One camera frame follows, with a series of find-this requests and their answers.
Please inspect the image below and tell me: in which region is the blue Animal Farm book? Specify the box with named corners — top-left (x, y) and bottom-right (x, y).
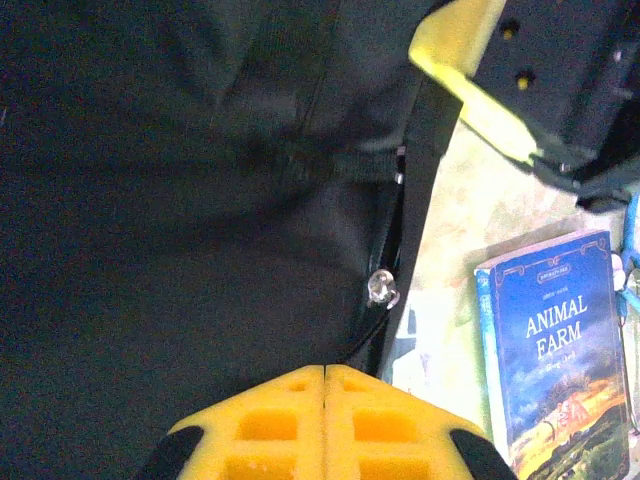
top-left (473, 229), bottom-right (632, 480)

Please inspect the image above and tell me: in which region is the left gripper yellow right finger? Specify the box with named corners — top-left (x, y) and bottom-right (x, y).
top-left (324, 364), bottom-right (517, 480)

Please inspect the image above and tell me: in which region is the black fabric backpack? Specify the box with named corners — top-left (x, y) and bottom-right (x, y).
top-left (0, 0), bottom-right (464, 389)

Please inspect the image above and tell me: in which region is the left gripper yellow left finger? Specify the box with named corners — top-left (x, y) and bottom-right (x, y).
top-left (139, 364), bottom-right (327, 480)

